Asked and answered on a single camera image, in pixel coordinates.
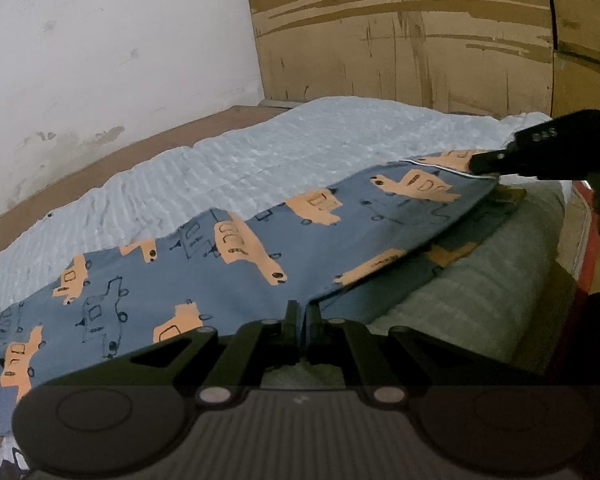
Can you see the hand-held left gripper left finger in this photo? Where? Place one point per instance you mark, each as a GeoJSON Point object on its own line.
{"type": "Point", "coordinates": [292, 332]}

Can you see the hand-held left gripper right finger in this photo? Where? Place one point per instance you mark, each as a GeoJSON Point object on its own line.
{"type": "Point", "coordinates": [312, 332]}

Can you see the red cloth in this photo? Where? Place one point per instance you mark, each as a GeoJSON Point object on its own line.
{"type": "Point", "coordinates": [587, 245]}

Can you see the grey-green folded cloth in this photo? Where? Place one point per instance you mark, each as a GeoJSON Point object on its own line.
{"type": "Point", "coordinates": [495, 270]}

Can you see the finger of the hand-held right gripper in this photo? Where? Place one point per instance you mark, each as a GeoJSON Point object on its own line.
{"type": "Point", "coordinates": [492, 162]}

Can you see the light blue ribbed blanket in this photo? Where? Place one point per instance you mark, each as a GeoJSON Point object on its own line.
{"type": "Point", "coordinates": [280, 160]}

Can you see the blue pants with orange cars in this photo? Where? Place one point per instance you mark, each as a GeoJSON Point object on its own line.
{"type": "Point", "coordinates": [180, 270]}

